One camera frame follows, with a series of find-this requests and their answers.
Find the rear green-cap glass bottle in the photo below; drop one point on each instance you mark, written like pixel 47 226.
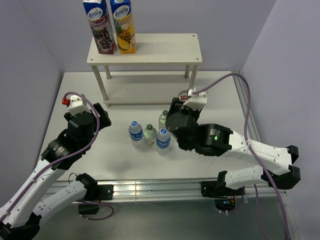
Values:
pixel 162 119

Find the front green-cap glass bottle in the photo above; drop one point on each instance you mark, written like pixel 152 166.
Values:
pixel 149 135

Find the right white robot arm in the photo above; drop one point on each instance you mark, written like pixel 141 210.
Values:
pixel 271 165

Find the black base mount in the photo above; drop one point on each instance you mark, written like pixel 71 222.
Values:
pixel 100 192
pixel 225 199

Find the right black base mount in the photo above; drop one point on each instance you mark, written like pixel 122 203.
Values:
pixel 225 199

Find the aluminium rail frame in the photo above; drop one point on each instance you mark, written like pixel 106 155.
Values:
pixel 141 174

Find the silver tall energy drink can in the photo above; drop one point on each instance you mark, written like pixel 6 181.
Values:
pixel 183 95

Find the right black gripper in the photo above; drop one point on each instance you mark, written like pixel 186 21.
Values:
pixel 176 104

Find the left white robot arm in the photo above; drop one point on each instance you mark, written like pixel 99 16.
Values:
pixel 22 217

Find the green-cap glass bottle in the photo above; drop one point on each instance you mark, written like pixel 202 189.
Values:
pixel 162 119
pixel 149 135

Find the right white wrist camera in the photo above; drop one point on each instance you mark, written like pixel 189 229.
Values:
pixel 195 101

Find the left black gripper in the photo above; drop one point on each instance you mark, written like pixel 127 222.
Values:
pixel 105 121

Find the white two-tier shelf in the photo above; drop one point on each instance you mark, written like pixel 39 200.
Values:
pixel 164 65

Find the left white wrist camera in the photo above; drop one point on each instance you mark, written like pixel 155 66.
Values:
pixel 75 105

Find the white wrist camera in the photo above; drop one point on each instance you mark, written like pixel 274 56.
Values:
pixel 75 105
pixel 195 101

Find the yellow pineapple juice carton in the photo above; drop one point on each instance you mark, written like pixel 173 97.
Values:
pixel 124 26

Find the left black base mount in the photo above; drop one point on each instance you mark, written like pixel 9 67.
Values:
pixel 100 192

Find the purple grape juice carton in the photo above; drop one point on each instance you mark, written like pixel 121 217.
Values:
pixel 100 24

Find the blue-cap water bottle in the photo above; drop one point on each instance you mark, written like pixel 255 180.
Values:
pixel 136 134
pixel 163 140

